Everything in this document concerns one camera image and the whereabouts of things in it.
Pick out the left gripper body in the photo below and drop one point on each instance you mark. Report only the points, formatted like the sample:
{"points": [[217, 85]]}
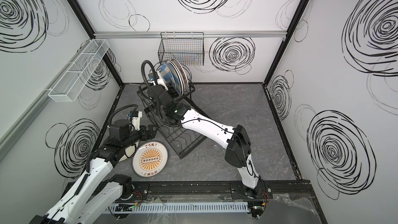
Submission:
{"points": [[141, 135]]}

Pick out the white plate black flower outline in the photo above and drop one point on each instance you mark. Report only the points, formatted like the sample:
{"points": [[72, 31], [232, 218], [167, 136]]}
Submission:
{"points": [[164, 78]]}

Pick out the blue striped plate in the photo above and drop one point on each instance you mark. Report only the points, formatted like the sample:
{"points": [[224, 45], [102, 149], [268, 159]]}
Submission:
{"points": [[175, 82]]}

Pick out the cream floral plate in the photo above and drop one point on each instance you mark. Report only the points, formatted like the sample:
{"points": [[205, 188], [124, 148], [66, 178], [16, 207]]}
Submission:
{"points": [[129, 152]]}

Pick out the orange sunburst plate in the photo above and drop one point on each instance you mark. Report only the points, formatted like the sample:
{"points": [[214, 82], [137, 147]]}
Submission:
{"points": [[150, 159]]}

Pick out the white plate red characters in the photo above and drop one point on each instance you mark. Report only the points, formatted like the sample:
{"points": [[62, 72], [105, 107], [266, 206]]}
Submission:
{"points": [[183, 75]]}

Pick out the black wire dish rack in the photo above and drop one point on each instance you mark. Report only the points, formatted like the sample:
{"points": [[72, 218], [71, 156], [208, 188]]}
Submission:
{"points": [[182, 141]]}

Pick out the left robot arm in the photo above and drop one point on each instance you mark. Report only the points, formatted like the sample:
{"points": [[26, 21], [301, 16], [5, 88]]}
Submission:
{"points": [[91, 194]]}

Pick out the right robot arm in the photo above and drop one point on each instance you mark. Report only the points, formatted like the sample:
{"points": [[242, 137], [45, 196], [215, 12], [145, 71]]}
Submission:
{"points": [[234, 140]]}

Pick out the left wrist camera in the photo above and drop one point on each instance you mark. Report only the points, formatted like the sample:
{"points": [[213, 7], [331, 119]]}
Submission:
{"points": [[134, 118]]}

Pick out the black wire wall basket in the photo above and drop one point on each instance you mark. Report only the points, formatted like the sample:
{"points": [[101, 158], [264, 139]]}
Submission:
{"points": [[185, 47]]}

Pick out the white mesh wall shelf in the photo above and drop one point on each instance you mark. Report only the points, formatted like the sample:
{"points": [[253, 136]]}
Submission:
{"points": [[79, 71]]}

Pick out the grey slotted cable duct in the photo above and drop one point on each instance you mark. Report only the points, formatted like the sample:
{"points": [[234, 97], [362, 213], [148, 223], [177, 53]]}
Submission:
{"points": [[177, 208]]}

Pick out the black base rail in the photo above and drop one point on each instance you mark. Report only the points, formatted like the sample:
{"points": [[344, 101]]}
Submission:
{"points": [[234, 190]]}

